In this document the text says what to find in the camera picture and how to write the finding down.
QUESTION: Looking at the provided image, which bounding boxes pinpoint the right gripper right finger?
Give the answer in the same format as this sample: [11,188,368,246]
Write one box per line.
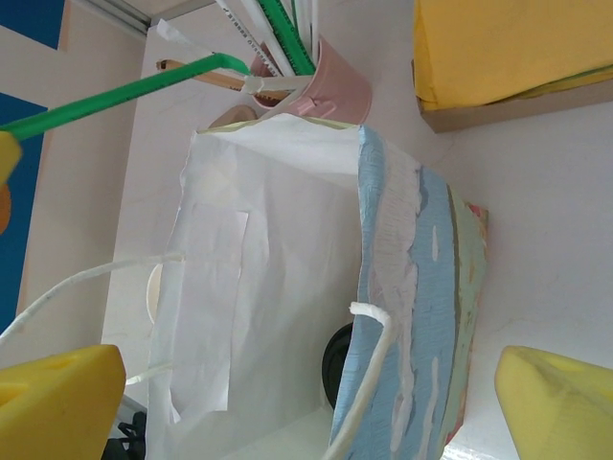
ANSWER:
[495,345,613,460]

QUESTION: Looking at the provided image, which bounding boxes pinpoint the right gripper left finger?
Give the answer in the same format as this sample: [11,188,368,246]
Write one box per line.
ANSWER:
[0,343,126,460]

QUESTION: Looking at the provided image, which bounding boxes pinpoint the thin bendy green straw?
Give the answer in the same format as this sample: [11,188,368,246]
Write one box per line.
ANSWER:
[0,51,253,143]

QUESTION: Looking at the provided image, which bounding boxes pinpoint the dark sleeved paper coffee cup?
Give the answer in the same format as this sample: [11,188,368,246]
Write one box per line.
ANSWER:
[321,323,356,411]

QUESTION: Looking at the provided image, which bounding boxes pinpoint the floral paper bag white handles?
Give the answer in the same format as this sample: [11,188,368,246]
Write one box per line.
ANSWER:
[0,114,489,460]

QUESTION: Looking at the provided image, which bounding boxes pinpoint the white wrapped straw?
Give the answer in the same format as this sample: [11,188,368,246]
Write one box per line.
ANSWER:
[155,18,207,57]
[215,0,301,78]
[289,0,321,54]

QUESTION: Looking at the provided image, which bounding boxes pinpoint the wooden stirrer stick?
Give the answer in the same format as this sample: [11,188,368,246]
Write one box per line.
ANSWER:
[155,57,250,95]

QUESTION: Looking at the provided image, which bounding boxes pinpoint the wide green wrapped straw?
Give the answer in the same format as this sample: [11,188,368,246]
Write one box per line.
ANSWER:
[256,0,318,76]

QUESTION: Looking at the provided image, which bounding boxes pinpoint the brown cardboard tray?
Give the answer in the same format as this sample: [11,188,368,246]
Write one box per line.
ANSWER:
[414,59,613,135]

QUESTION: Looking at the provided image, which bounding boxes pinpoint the pink straw holder cup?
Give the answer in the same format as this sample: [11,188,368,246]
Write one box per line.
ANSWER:
[248,35,375,124]

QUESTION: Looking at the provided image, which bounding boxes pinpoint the yellow napkin stack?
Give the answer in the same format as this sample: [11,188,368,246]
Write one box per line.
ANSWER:
[412,0,613,114]

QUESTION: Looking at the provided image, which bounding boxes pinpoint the aluminium back rail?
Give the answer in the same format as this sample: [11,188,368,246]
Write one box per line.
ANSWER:
[108,0,217,37]

